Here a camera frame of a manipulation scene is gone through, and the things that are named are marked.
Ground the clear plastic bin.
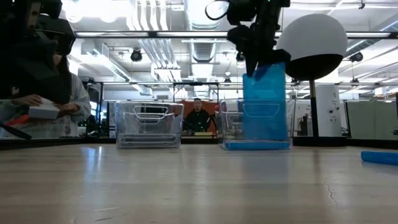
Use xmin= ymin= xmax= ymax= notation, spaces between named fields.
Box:
xmin=114 ymin=101 xmax=185 ymax=149
xmin=218 ymin=98 xmax=296 ymax=151

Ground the person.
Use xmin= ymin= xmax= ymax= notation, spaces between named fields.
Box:
xmin=182 ymin=97 xmax=213 ymax=133
xmin=0 ymin=52 xmax=93 ymax=139

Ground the green partition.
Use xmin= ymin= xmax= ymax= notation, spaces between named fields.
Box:
xmin=345 ymin=100 xmax=398 ymax=140

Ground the long ceiling light strip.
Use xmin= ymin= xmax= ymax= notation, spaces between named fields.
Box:
xmin=74 ymin=30 xmax=392 ymax=40

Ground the black aluminium table frame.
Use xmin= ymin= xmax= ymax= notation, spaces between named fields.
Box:
xmin=0 ymin=136 xmax=398 ymax=151

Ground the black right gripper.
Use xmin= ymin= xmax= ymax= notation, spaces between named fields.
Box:
xmin=226 ymin=23 xmax=292 ymax=78

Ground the red flat object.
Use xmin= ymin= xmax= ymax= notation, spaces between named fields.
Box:
xmin=4 ymin=114 xmax=30 ymax=127

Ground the silver ceiling duct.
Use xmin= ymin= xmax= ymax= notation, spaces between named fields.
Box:
xmin=182 ymin=0 xmax=228 ymax=63

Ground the blue jewel case white label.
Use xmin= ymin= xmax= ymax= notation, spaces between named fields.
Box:
xmin=360 ymin=150 xmax=398 ymax=166

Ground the white globe table lamp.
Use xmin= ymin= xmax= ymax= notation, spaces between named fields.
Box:
xmin=275 ymin=13 xmax=348 ymax=147

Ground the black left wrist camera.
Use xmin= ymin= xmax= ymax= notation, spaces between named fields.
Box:
xmin=33 ymin=14 xmax=77 ymax=57

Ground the white box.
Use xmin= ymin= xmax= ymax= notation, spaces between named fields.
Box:
xmin=27 ymin=98 xmax=60 ymax=121

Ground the round ceiling light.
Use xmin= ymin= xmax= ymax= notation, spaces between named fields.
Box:
xmin=99 ymin=2 xmax=119 ymax=24
xmin=63 ymin=2 xmax=85 ymax=24

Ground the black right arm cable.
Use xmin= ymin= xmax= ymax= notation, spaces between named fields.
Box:
xmin=204 ymin=0 xmax=231 ymax=21

